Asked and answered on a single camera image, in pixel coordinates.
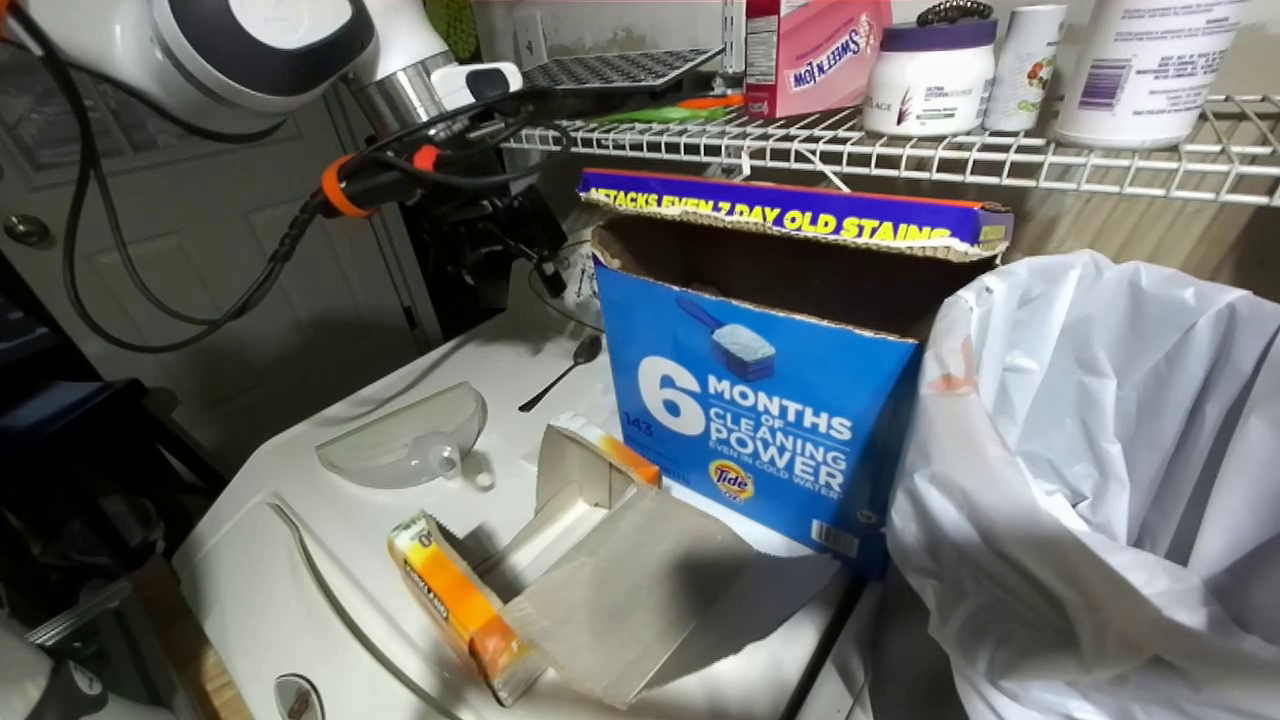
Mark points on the white jar purple lid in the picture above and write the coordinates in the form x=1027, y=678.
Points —
x=926, y=84

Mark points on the large white tub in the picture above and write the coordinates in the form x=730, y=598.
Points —
x=1147, y=75

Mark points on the white plastic trash bag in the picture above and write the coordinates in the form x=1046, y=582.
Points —
x=1095, y=483

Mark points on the orange Kirkland cardboard box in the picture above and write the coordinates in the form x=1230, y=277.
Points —
x=452, y=602

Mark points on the pink red carton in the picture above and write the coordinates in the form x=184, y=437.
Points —
x=822, y=61

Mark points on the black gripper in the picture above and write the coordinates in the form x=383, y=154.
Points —
x=486, y=227

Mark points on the blue orange detergent box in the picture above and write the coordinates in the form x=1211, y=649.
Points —
x=747, y=387

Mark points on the black rod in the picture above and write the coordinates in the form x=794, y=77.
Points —
x=824, y=640

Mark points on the green orange sponge pack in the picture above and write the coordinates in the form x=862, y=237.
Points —
x=664, y=111

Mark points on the wooden board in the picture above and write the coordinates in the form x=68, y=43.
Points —
x=220, y=684

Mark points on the metal spoon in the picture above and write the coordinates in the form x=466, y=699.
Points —
x=562, y=375

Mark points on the slim white bottle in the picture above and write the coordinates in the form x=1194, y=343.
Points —
x=1027, y=66

